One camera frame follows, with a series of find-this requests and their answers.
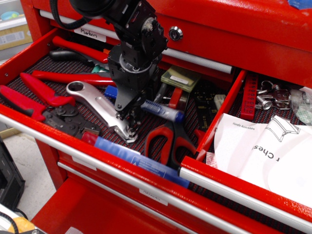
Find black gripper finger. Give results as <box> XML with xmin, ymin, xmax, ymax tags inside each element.
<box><xmin>115</xmin><ymin>85</ymin><xmax>138</xmax><ymax>120</ymax></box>
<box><xmin>128</xmin><ymin>92</ymin><xmax>146</xmax><ymax>137</ymax></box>

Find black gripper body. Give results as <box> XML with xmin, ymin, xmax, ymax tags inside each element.
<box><xmin>108</xmin><ymin>45</ymin><xmax>161</xmax><ymax>100</ymax></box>

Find blue dry erase marker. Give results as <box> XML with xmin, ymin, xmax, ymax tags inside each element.
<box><xmin>104</xmin><ymin>85</ymin><xmax>185</xmax><ymax>123</ymax></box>

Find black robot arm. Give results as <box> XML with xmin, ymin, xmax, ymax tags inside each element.
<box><xmin>50</xmin><ymin>0</ymin><xmax>168</xmax><ymax>130</ymax></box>

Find left open red drawer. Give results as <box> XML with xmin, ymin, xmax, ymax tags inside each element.
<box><xmin>0</xmin><ymin>27</ymin><xmax>247</xmax><ymax>234</ymax></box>

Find open red drawer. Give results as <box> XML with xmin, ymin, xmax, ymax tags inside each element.
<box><xmin>180</xmin><ymin>70</ymin><xmax>312</xmax><ymax>234</ymax></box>
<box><xmin>0</xmin><ymin>27</ymin><xmax>247</xmax><ymax>234</ymax></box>

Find right open red drawer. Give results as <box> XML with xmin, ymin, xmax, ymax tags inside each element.
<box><xmin>180</xmin><ymin>70</ymin><xmax>312</xmax><ymax>234</ymax></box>

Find small grey flush cutters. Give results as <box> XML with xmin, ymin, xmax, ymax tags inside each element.
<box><xmin>154</xmin><ymin>83</ymin><xmax>168</xmax><ymax>103</ymax></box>

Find red screwdriver bit holder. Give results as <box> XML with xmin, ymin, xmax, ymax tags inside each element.
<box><xmin>163</xmin><ymin>87</ymin><xmax>189</xmax><ymax>111</ymax></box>

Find clear green plastic case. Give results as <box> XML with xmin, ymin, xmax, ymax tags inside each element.
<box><xmin>161</xmin><ymin>65</ymin><xmax>202</xmax><ymax>93</ymax></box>

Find red and black scissors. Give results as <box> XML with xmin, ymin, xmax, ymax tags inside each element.
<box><xmin>144</xmin><ymin>121</ymin><xmax>196</xmax><ymax>170</ymax></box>

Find silver chest lock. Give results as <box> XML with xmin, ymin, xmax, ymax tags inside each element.
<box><xmin>169</xmin><ymin>26</ymin><xmax>183</xmax><ymax>41</ymax></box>

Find blue plastic blade pack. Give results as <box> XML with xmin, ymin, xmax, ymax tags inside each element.
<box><xmin>81</xmin><ymin>132</ymin><xmax>190</xmax><ymax>188</ymax></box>

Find red and black snips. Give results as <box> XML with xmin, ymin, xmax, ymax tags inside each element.
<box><xmin>50</xmin><ymin>36</ymin><xmax>108</xmax><ymax>67</ymax></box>

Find white markers label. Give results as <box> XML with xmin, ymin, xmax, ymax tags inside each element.
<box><xmin>74</xmin><ymin>27</ymin><xmax>107</xmax><ymax>42</ymax></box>

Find white plastic connector block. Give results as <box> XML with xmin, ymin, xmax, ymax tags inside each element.
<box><xmin>214</xmin><ymin>94</ymin><xmax>226</xmax><ymax>110</ymax></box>

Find red metal tool chest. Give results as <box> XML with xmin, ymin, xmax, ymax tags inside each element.
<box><xmin>19</xmin><ymin>0</ymin><xmax>312</xmax><ymax>234</ymax></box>

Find red drill bit holder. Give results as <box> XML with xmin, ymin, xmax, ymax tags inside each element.
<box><xmin>240</xmin><ymin>73</ymin><xmax>258</xmax><ymax>120</ymax></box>

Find white instruction paper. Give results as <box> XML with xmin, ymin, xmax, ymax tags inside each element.
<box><xmin>214</xmin><ymin>114</ymin><xmax>312</xmax><ymax>191</ymax></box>

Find silver keys bunch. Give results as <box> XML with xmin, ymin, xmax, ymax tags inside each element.
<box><xmin>255</xmin><ymin>80</ymin><xmax>291</xmax><ymax>110</ymax></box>

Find black crate on floor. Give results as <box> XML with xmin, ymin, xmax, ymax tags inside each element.
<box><xmin>0</xmin><ymin>138</ymin><xmax>25</xmax><ymax>209</ymax></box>

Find clear plastic bag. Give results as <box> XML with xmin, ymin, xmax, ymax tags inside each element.
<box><xmin>290</xmin><ymin>87</ymin><xmax>312</xmax><ymax>125</ymax></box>

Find white apple mouse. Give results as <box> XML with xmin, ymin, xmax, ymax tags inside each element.
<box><xmin>268</xmin><ymin>137</ymin><xmax>312</xmax><ymax>207</ymax></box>

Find blue tape on chest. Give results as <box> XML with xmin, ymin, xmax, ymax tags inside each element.
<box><xmin>288</xmin><ymin>0</ymin><xmax>312</xmax><ymax>10</ymax></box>

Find black wire stripper gauge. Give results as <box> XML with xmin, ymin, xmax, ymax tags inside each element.
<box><xmin>194</xmin><ymin>80</ymin><xmax>217</xmax><ymax>131</ymax></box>

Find red handled crimping tool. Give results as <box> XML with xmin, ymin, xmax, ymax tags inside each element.
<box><xmin>0</xmin><ymin>73</ymin><xmax>100</xmax><ymax>139</ymax></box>

